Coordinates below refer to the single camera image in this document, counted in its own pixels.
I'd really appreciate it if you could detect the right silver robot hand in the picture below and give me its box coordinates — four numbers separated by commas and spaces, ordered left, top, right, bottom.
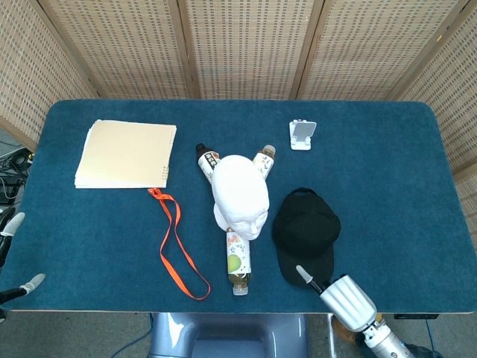
295, 264, 378, 333

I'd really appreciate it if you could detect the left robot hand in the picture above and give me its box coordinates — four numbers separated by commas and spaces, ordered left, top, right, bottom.
0, 208, 46, 324

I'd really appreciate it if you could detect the black baseball cap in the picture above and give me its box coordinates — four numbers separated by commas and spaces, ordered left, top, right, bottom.
271, 187, 342, 288

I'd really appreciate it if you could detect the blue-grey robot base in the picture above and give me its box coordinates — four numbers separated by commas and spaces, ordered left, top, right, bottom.
148, 312, 310, 358

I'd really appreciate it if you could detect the white foam mannequin head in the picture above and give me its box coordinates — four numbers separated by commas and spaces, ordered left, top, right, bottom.
211, 154, 271, 241

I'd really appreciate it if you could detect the metal table leg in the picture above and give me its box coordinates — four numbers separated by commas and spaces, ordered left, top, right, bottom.
326, 313, 336, 358

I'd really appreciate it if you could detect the tea bottle green pear label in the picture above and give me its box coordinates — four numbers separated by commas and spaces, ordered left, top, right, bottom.
224, 227, 253, 297

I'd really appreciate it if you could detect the blue felt table mat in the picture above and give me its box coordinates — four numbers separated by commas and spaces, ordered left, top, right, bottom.
0, 98, 477, 314

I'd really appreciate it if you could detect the beige paper folder stack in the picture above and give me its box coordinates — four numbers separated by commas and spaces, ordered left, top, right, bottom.
74, 119, 177, 190

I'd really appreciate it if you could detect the woven bamboo screen panel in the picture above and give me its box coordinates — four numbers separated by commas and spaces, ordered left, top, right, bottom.
37, 0, 200, 100
391, 0, 477, 239
0, 0, 100, 152
178, 0, 323, 100
296, 0, 470, 101

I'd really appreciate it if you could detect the brown-capped tea bottle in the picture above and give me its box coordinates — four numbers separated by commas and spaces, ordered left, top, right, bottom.
252, 144, 277, 180

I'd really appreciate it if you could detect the white phone stand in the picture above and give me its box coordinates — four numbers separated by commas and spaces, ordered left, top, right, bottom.
288, 118, 318, 151

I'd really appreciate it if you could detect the black-capped drink bottle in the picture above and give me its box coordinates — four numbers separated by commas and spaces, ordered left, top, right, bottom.
195, 143, 224, 185

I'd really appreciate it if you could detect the black floor cable bundle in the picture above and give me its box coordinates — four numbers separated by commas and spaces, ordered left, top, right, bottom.
0, 139, 37, 204

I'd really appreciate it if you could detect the orange lanyard ribbon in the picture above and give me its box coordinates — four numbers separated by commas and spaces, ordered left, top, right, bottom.
148, 187, 212, 301

